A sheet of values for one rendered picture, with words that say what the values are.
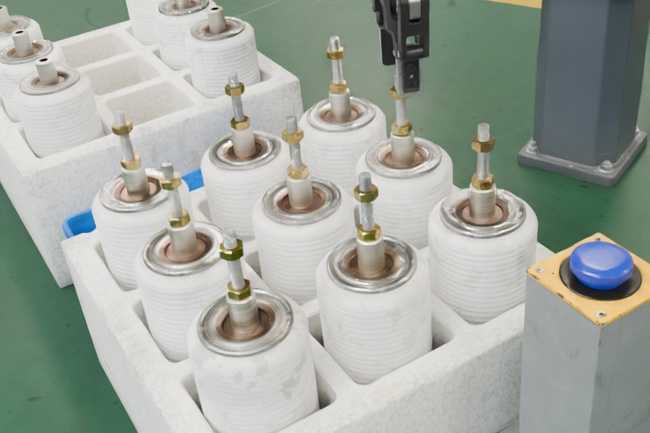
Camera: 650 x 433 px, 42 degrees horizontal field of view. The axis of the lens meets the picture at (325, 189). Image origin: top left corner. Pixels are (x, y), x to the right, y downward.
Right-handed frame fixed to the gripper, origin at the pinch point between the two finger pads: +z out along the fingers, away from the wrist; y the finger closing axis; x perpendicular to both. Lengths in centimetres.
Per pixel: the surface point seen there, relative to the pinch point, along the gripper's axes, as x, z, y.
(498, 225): -5.1, 9.8, -13.4
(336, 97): 5.1, 7.3, 9.9
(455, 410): 1.2, 22.5, -21.5
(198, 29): 19.3, 9.8, 40.7
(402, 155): 0.4, 9.1, -0.9
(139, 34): 29, 16, 59
